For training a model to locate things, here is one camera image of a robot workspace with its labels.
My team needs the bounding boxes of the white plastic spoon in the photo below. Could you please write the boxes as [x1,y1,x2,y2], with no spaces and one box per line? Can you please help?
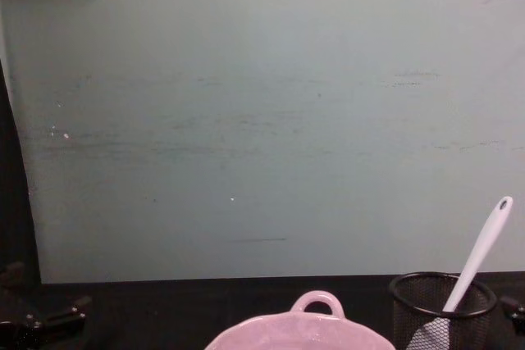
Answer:
[404,195,514,350]

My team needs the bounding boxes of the black hanging drape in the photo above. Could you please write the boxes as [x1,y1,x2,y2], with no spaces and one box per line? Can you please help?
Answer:
[0,57,43,285]

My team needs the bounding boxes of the black mesh pen cup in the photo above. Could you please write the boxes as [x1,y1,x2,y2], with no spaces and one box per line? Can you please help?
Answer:
[388,270,500,350]

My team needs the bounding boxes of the black table cloth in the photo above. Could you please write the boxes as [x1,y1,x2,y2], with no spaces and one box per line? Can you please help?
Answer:
[0,270,525,350]

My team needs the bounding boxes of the pink ceramic handled bowl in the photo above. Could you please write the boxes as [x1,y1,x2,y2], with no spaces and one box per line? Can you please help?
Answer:
[203,289,397,350]

